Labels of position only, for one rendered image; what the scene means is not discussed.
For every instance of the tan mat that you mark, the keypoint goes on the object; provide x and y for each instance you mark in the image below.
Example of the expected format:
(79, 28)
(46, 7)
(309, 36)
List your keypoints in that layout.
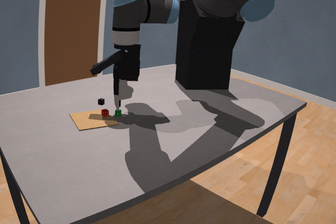
(92, 119)

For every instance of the green die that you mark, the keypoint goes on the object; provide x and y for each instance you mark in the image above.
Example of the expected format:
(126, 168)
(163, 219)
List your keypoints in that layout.
(118, 113)

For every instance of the red die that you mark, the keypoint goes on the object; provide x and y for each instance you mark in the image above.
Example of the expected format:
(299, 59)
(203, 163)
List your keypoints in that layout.
(104, 112)

